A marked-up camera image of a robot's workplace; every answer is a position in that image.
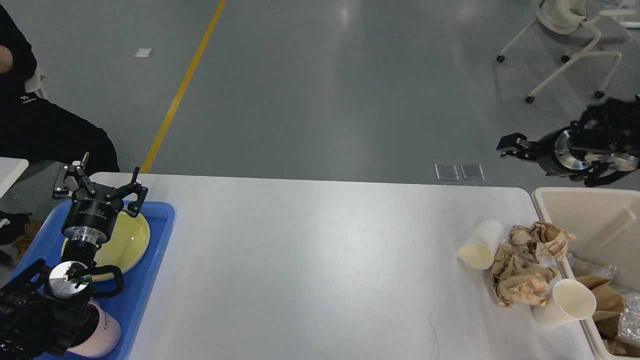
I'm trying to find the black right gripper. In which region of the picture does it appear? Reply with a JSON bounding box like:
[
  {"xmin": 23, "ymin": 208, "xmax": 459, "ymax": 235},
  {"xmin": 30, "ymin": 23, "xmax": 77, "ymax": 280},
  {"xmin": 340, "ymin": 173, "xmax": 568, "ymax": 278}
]
[{"xmin": 496, "ymin": 129, "xmax": 581, "ymax": 178}]

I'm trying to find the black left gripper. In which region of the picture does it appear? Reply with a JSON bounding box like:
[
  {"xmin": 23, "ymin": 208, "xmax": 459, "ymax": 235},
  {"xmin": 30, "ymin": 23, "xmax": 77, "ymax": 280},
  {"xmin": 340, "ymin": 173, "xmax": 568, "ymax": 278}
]
[{"xmin": 52, "ymin": 161, "xmax": 149, "ymax": 246}]

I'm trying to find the yellow plastic plate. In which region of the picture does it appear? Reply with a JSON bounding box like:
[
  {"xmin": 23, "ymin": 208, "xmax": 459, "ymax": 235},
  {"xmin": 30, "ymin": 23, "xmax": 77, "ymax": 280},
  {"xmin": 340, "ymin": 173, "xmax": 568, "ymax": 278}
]
[{"xmin": 48, "ymin": 211, "xmax": 150, "ymax": 298}]

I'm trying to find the white paper cup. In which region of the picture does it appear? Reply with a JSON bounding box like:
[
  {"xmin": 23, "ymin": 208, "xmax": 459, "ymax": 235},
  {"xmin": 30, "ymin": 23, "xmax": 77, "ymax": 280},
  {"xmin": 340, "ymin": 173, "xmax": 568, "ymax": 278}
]
[
  {"xmin": 532, "ymin": 279, "xmax": 597, "ymax": 328},
  {"xmin": 457, "ymin": 219, "xmax": 505, "ymax": 271}
]

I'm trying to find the pink ribbed mug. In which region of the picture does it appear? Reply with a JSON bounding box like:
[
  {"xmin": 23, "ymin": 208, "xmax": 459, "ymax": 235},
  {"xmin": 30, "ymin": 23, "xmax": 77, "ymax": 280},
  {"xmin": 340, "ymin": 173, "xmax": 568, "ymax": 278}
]
[{"xmin": 67, "ymin": 300, "xmax": 122, "ymax": 359}]

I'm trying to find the brown paper bag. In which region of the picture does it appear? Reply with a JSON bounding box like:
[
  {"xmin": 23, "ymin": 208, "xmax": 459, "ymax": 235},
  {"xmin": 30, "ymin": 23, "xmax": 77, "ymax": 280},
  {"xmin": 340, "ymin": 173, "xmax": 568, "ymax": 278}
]
[{"xmin": 575, "ymin": 275, "xmax": 627, "ymax": 338}]

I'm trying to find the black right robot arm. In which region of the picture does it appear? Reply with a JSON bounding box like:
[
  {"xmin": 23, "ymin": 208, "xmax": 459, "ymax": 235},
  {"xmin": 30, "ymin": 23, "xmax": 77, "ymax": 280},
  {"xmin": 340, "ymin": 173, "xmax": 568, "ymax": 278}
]
[{"xmin": 496, "ymin": 95, "xmax": 640, "ymax": 188}]

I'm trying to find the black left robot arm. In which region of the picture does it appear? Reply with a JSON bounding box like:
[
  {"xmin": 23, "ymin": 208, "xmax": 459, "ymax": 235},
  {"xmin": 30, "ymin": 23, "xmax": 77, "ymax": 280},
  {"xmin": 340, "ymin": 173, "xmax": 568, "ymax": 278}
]
[{"xmin": 1, "ymin": 159, "xmax": 148, "ymax": 360}]

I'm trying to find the right metal floor plate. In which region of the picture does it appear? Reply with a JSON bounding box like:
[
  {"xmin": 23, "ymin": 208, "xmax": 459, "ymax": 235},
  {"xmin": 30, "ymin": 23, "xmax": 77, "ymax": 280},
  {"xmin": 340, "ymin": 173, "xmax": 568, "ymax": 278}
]
[{"xmin": 461, "ymin": 163, "xmax": 486, "ymax": 182}]

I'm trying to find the metal floor plate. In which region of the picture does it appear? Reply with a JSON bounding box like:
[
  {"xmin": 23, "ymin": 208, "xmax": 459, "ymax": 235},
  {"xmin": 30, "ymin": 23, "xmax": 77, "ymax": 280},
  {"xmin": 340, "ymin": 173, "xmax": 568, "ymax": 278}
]
[
  {"xmin": 461, "ymin": 163, "xmax": 486, "ymax": 182},
  {"xmin": 434, "ymin": 163, "xmax": 460, "ymax": 182}
]

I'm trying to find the blue plastic tray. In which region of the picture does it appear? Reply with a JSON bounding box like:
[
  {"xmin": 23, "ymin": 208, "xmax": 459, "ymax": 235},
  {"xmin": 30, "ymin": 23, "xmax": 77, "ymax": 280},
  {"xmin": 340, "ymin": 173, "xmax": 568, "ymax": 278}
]
[{"xmin": 9, "ymin": 200, "xmax": 175, "ymax": 360}]

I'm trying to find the left metal floor plate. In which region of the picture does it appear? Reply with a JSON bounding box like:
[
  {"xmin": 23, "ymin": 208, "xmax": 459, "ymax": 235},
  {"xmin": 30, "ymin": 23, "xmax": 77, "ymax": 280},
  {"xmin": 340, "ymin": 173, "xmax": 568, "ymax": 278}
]
[{"xmin": 434, "ymin": 163, "xmax": 460, "ymax": 182}]

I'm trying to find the person in black clothes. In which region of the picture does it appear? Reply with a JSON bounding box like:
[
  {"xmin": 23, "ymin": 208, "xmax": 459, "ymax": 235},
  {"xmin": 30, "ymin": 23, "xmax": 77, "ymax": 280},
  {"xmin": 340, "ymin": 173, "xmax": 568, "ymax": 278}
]
[{"xmin": 0, "ymin": 8, "xmax": 120, "ymax": 175}]

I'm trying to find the beige plastic bin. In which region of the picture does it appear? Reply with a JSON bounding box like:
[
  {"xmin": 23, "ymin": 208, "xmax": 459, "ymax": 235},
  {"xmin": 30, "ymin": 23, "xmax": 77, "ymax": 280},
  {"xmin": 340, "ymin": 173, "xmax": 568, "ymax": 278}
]
[{"xmin": 531, "ymin": 187, "xmax": 640, "ymax": 360}]

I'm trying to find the crumpled brown paper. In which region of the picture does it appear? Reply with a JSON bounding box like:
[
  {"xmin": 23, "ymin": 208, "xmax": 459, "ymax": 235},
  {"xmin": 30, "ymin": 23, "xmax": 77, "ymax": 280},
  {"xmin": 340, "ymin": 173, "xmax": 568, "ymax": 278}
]
[{"xmin": 490, "ymin": 221, "xmax": 577, "ymax": 308}]

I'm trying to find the white office chair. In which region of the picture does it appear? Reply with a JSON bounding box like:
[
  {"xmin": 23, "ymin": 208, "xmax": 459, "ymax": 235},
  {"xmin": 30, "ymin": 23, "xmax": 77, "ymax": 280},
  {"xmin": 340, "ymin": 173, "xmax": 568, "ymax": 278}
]
[{"xmin": 496, "ymin": 0, "xmax": 638, "ymax": 104}]

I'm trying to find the white paper scrap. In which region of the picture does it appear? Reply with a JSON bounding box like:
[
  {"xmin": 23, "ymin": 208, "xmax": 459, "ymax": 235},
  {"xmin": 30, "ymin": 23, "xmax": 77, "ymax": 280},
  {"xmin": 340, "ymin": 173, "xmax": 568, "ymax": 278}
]
[{"xmin": 134, "ymin": 48, "xmax": 154, "ymax": 59}]

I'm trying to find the wrapped package in bin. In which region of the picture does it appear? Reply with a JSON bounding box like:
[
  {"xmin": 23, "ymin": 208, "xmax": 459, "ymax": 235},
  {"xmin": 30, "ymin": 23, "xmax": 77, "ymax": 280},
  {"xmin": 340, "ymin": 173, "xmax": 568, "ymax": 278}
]
[{"xmin": 602, "ymin": 337, "xmax": 640, "ymax": 358}]

